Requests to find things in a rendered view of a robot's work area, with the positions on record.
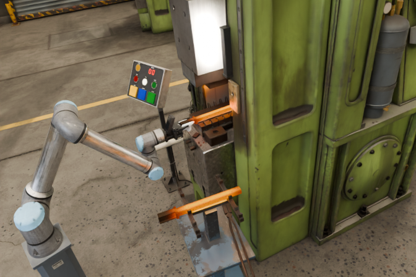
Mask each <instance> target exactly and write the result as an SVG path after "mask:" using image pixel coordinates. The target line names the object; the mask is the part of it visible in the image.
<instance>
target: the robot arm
mask: <svg viewBox="0 0 416 277"><path fill-rule="evenodd" d="M174 120H175V117H174V116H173V115H172V114H169V115H168V119H167V123H166V126H165V130H164V129H156V130H154V131H151V132H149V133H147V134H144V135H140V136H139V137H136V145H137V149H138V150H139V152H141V153H142V154H139V153H137V152H135V151H133V150H131V149H129V148H127V147H125V146H123V145H121V144H119V143H117V142H115V141H113V140H111V139H109V138H107V137H105V136H103V135H101V134H99V133H97V132H95V131H93V130H91V129H89V128H88V127H87V124H86V123H84V122H82V121H81V120H79V119H78V109H77V106H76V105H75V104H74V103H73V102H71V101H68V100H63V101H60V102H58V103H56V105H55V107H54V113H53V117H52V119H51V123H50V128H49V131H48V134H47V136H46V140H45V143H44V146H43V149H42V151H41V155H40V158H39V160H38V164H37V167H36V170H35V173H34V175H33V179H32V181H31V182H29V183H28V184H27V186H26V187H25V189H24V191H23V193H22V202H21V207H20V208H18V210H17V211H16V212H15V214H14V223H15V225H16V227H17V228H18V230H19V231H20V233H21V235H22V236H23V237H24V239H25V240H26V242H27V251H28V253H29V254H30V256H31V257H33V258H44V257H47V256H49V255H51V254H52V253H54V252H55V251H56V250H57V249H58V248H59V247H60V245H61V244H62V241H63V235H62V233H61V231H60V230H59V229H57V228H55V227H54V226H53V225H52V223H51V221H50V201H51V198H52V196H53V192H54V188H53V186H52V185H53V182H54V179H55V176H56V173H57V171H58V168H59V165H60V162H61V159H62V157H63V154H64V151H65V149H66V145H67V143H68V141H70V142H72V143H74V144H78V143H81V144H83V145H85V146H87V147H89V148H92V149H94V150H96V151H99V152H100V153H103V154H104V155H106V156H109V157H111V158H113V159H115V160H118V161H120V162H122V163H124V164H126V165H128V166H130V167H132V168H135V169H137V170H139V171H141V172H143V173H144V174H147V175H148V176H149V178H150V179H151V180H153V181H155V180H158V179H160V178H161V177H162V176H163V168H162V165H161V164H160V160H159V158H158V155H157V152H156V149H155V146H156V145H158V144H161V143H163V142H168V140H170V139H172V138H174V139H175V140H178V139H181V138H183V132H182V130H187V131H190V130H191V125H192V124H194V121H191V122H189V123H186V124H183V125H182V126H181V124H180V122H181V121H185V120H187V119H185V120H180V121H176V122H174ZM180 137H181V138H180Z"/></svg>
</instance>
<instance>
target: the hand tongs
mask: <svg viewBox="0 0 416 277"><path fill-rule="evenodd" d="M225 205H226V206H227V208H226V206H225ZM222 208H223V211H224V213H225V215H227V218H228V221H229V226H230V230H231V233H232V236H233V240H234V242H235V245H236V249H237V251H238V255H239V257H240V260H241V264H242V266H243V269H244V272H245V275H246V277H249V276H248V273H247V271H246V268H245V264H244V262H243V259H242V256H241V253H240V250H239V247H238V244H237V242H236V239H235V235H234V233H233V229H232V224H231V221H232V223H233V224H234V226H235V229H236V231H237V234H238V237H239V239H240V242H241V246H242V248H243V251H244V253H245V257H246V259H247V262H248V265H249V268H250V270H251V274H252V276H253V277H255V275H254V271H253V269H252V266H251V263H250V261H249V258H248V255H247V253H246V249H245V247H244V244H243V241H242V239H241V236H240V233H239V230H238V228H237V226H236V224H235V222H234V220H233V218H232V210H231V208H230V204H229V203H226V204H224V205H222ZM227 210H228V211H227Z"/></svg>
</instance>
